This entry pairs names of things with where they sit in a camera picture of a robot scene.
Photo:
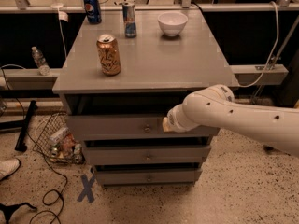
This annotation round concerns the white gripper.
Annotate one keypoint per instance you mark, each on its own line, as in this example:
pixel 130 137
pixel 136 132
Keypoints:
pixel 173 120

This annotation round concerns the grey top drawer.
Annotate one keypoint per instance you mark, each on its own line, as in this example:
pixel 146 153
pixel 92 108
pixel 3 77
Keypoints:
pixel 117 127

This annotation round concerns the grey drawer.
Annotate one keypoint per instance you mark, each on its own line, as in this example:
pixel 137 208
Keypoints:
pixel 145 155
pixel 117 127
pixel 147 177

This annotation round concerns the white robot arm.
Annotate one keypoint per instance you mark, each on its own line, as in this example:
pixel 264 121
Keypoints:
pixel 215 107

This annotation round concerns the grey drawer cabinet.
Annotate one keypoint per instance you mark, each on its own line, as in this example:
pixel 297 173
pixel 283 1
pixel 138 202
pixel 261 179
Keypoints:
pixel 157 72

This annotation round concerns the grey middle drawer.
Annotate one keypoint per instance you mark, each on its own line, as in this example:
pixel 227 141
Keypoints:
pixel 145 155

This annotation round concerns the grey bottom drawer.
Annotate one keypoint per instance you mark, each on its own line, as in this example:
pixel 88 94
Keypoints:
pixel 147 177

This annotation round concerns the orange soda can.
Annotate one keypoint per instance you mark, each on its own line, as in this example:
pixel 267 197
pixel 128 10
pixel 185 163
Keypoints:
pixel 109 56

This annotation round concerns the blue tape cross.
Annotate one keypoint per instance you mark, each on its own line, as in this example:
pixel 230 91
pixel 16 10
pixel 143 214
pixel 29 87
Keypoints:
pixel 87 189

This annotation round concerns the white bowl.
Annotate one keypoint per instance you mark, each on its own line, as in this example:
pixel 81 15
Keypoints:
pixel 172 23

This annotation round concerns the slim Red Bull can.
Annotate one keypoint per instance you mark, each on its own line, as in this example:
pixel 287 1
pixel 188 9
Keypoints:
pixel 128 13

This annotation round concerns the blue Pepsi can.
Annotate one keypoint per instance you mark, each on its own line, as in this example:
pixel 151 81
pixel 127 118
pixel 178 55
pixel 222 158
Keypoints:
pixel 93 11

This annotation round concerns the clear plastic water bottle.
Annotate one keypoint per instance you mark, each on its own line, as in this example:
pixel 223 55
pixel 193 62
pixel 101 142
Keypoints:
pixel 40 61

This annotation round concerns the black stand leg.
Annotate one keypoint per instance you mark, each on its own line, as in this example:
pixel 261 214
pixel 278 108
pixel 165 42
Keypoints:
pixel 20 145

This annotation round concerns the white shoe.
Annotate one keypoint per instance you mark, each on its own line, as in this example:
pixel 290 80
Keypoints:
pixel 9 167

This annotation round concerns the wire basket with trash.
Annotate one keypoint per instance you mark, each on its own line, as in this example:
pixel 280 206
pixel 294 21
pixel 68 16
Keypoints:
pixel 57 143

